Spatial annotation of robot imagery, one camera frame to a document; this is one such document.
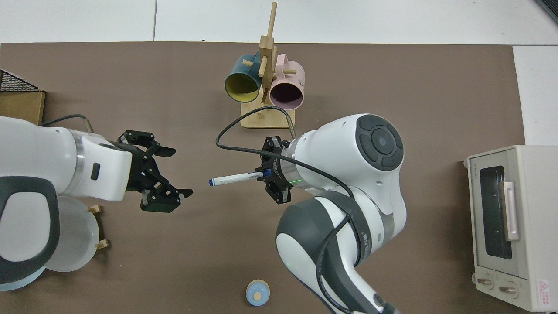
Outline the blue and white marker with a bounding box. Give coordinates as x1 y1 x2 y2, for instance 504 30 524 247
209 171 265 188

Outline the pink cup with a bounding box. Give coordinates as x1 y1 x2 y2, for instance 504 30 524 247
269 54 305 111

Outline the dark panel corner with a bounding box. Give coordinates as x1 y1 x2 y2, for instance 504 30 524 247
534 0 558 24

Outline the light blue plate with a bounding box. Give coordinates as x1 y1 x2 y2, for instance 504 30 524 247
0 265 45 291

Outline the wire basket with wooden floor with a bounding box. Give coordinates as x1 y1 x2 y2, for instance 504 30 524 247
0 70 46 126

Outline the dark teal cup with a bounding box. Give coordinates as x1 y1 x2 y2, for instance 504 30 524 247
225 53 263 103

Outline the brown table cloth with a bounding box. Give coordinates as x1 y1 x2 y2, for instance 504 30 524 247
0 41 526 314

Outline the wooden cup stand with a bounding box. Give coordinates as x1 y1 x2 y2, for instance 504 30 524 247
240 2 296 129

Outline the grey plate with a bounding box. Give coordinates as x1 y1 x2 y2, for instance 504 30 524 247
44 196 100 273

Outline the small blue round thing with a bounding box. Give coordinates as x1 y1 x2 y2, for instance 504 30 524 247
246 280 270 307

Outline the pale toaster oven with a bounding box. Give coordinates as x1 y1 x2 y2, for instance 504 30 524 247
463 145 558 312

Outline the wooden plate rack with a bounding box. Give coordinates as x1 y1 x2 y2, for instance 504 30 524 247
88 204 109 250

